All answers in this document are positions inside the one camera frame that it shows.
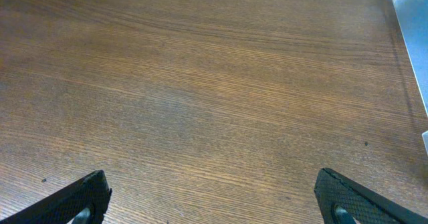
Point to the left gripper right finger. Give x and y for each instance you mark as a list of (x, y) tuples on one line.
[(342, 200)]

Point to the clear plastic storage bin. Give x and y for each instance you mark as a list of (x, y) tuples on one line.
[(412, 18)]

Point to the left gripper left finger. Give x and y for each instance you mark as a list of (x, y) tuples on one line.
[(84, 201)]

